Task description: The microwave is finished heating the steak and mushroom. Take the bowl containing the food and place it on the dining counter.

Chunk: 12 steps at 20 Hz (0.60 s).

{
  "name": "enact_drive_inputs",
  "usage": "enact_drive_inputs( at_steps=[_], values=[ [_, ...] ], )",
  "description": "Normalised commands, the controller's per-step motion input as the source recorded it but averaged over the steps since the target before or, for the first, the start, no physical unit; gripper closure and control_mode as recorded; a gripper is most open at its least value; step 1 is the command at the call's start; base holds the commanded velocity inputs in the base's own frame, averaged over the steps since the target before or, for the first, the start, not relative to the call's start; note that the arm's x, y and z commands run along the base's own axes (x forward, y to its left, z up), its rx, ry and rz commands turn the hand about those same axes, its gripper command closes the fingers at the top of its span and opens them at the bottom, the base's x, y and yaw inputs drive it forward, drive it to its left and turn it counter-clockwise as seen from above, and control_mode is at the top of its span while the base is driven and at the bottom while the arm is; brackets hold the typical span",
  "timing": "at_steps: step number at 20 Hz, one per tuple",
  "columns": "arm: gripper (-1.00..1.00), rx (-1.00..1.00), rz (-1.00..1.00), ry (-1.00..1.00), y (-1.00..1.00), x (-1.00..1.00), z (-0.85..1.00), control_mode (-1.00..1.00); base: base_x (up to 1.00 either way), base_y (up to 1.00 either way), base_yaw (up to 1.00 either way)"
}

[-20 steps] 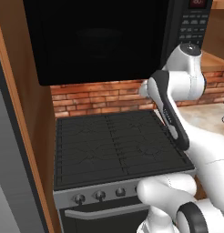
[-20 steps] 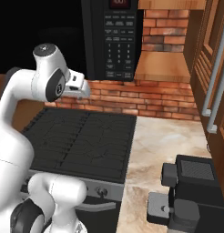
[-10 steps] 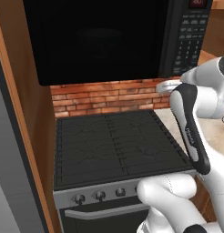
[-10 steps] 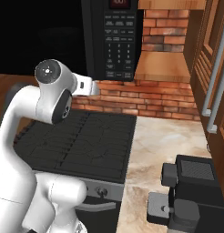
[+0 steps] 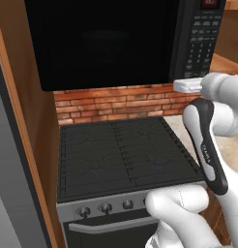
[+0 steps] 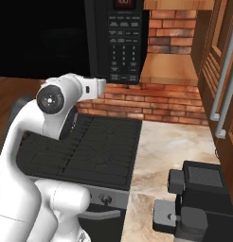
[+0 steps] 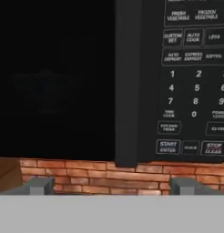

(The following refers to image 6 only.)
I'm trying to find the long grey cupboard handle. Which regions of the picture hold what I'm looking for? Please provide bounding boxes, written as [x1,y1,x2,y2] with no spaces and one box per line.
[214,61,233,140]
[209,18,233,123]

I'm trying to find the grey oven handle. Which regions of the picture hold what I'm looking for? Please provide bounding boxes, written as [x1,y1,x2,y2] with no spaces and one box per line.
[78,209,122,221]

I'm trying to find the black hob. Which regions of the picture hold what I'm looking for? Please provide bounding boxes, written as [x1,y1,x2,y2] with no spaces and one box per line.
[15,112,143,192]

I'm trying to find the black coffee machine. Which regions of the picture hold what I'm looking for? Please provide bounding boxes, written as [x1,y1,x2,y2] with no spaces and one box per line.
[152,159,233,242]

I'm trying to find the wooden wall cupboard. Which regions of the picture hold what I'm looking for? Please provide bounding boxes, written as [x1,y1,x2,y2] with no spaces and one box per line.
[143,0,215,11]

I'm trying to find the grey oven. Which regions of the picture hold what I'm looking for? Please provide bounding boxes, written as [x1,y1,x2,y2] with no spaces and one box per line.
[28,175,131,242]

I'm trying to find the tall wooden cupboard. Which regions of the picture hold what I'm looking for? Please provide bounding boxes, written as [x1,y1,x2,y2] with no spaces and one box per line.
[189,0,233,202]

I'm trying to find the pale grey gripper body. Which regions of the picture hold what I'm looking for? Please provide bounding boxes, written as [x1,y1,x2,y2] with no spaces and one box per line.
[95,78,108,95]

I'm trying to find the black microwave door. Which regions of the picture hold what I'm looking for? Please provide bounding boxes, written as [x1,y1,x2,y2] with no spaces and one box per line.
[0,0,99,79]

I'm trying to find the grey oven knob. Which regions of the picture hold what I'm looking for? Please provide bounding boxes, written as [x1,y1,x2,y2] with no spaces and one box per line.
[99,194,113,206]

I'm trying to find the black microwave oven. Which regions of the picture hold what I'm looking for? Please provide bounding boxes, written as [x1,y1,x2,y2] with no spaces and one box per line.
[0,0,151,85]

